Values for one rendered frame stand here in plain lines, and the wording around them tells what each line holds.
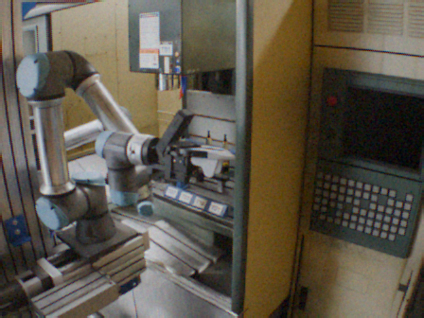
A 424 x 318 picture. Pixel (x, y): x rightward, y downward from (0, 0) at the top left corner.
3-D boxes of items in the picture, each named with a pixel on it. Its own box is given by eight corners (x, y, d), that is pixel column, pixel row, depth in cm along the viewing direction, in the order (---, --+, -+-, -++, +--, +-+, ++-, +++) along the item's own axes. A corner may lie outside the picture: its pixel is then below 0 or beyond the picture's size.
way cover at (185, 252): (188, 293, 172) (187, 269, 167) (87, 233, 225) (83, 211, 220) (225, 267, 195) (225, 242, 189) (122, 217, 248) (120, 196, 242)
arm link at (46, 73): (93, 219, 114) (76, 48, 96) (61, 239, 101) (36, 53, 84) (68, 210, 119) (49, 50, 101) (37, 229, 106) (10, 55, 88)
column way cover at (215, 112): (237, 168, 259) (238, 97, 243) (187, 155, 287) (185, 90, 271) (240, 167, 263) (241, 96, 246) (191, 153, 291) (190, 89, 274)
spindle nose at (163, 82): (185, 87, 225) (185, 68, 221) (169, 91, 212) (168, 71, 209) (166, 86, 233) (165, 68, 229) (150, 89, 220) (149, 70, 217)
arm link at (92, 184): (115, 205, 125) (111, 169, 120) (90, 221, 113) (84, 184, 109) (91, 198, 129) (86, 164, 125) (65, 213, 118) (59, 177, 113)
